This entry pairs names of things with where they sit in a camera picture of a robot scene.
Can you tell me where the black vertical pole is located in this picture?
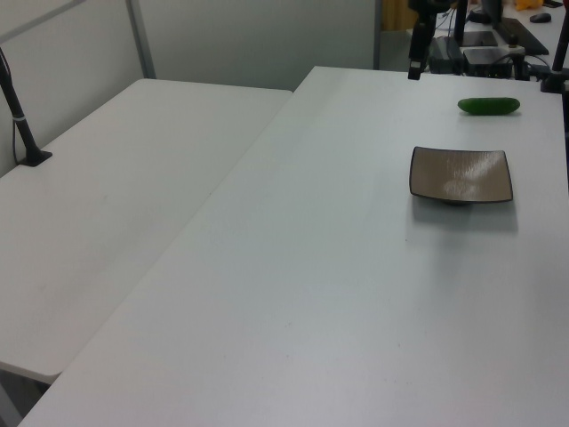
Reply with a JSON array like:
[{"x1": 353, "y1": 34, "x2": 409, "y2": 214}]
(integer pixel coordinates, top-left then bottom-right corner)
[{"x1": 453, "y1": 0, "x2": 469, "y2": 46}]

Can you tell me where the black camera stand with cable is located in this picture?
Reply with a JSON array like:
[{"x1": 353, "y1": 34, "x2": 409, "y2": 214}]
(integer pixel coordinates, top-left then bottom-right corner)
[{"x1": 0, "y1": 45, "x2": 53, "y2": 168}]

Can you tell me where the green cucumber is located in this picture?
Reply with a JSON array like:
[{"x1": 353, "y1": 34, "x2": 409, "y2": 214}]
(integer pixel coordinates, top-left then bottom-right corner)
[{"x1": 457, "y1": 95, "x2": 521, "y2": 117}]

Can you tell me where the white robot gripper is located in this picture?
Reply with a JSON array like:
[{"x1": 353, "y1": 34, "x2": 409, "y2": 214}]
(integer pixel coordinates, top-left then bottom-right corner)
[{"x1": 407, "y1": 0, "x2": 451, "y2": 82}]

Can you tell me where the black camera stand clamped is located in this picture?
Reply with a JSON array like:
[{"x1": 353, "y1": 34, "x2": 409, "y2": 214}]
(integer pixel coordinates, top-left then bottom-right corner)
[{"x1": 538, "y1": 29, "x2": 569, "y2": 95}]

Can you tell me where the silver electronics box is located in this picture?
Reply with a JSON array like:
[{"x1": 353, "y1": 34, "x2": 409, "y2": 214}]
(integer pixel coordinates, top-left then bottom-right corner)
[{"x1": 461, "y1": 45, "x2": 513, "y2": 78}]

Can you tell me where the black keyboard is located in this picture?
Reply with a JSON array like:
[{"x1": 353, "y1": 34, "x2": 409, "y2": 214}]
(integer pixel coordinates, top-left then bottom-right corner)
[{"x1": 493, "y1": 19, "x2": 550, "y2": 56}]

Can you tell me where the grey partition frame post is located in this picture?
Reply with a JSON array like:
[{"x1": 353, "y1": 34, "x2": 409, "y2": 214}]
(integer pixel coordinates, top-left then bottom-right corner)
[{"x1": 124, "y1": 0, "x2": 158, "y2": 81}]

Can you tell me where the black electronics box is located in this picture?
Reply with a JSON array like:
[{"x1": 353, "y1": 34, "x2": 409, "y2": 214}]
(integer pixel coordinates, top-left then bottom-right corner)
[{"x1": 428, "y1": 36, "x2": 465, "y2": 75}]

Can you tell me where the brown square ceramic plate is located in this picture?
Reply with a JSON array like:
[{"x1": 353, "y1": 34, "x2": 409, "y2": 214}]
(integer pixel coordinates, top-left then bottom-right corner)
[{"x1": 408, "y1": 145, "x2": 515, "y2": 208}]

